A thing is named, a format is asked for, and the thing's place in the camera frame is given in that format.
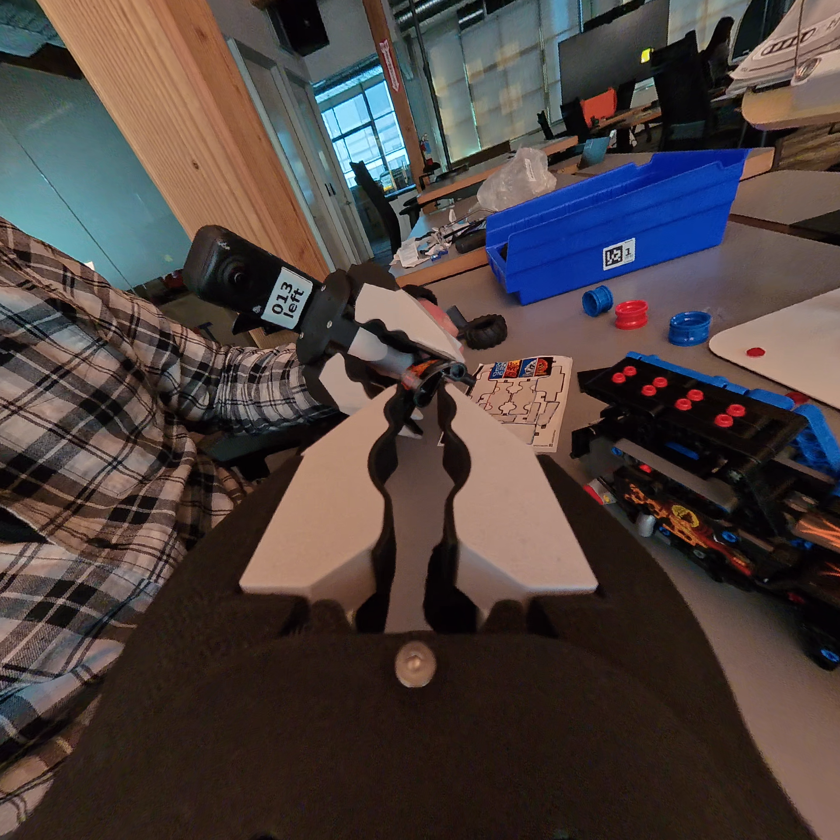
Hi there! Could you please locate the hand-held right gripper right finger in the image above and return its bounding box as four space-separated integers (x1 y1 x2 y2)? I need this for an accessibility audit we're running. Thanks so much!
420 385 598 631

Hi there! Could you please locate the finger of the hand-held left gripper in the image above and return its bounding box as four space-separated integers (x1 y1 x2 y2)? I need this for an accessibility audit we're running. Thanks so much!
355 283 467 362
319 348 395 414

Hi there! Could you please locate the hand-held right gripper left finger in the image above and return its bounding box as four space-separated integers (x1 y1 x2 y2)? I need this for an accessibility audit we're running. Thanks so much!
241 385 421 631

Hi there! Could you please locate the flame-printed brick panel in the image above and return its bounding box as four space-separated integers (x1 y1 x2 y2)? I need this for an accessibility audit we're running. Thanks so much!
401 357 473 401

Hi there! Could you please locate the blue black brick truck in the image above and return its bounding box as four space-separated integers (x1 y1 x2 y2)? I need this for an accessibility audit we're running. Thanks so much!
571 352 840 670

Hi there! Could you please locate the person's left forearm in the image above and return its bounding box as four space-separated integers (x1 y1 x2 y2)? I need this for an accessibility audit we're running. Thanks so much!
0 217 342 526

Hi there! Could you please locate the grey desk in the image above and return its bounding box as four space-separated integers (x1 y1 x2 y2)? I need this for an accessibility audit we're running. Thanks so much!
394 151 840 840

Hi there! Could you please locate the black rubber tire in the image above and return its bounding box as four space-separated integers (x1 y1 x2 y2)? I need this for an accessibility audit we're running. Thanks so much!
466 313 509 350

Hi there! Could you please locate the white sticker sheet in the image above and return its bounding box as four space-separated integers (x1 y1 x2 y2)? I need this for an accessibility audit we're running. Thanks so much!
466 352 574 454

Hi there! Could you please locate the wooden background table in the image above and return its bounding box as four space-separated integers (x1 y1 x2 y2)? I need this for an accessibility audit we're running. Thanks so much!
414 145 775 217

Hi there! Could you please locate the clear plastic bag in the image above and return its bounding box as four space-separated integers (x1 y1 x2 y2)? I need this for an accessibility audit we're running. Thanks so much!
476 147 559 214

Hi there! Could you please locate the blue storage bin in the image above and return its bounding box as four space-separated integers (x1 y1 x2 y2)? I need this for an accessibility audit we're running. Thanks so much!
486 149 749 305

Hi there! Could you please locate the person's plaid shirt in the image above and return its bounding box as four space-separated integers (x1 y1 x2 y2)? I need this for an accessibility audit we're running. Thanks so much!
0 434 250 821

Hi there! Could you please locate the white book stand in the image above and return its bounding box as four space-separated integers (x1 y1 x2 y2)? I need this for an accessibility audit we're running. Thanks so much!
709 79 840 372

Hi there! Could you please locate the computer monitor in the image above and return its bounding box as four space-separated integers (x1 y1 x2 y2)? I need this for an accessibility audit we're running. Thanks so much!
558 0 670 109

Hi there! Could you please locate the black office chair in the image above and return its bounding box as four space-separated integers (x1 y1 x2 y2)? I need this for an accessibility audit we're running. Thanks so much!
650 33 716 145

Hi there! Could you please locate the open instruction booklet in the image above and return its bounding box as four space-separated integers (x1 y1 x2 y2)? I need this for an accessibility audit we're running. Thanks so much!
729 0 840 93

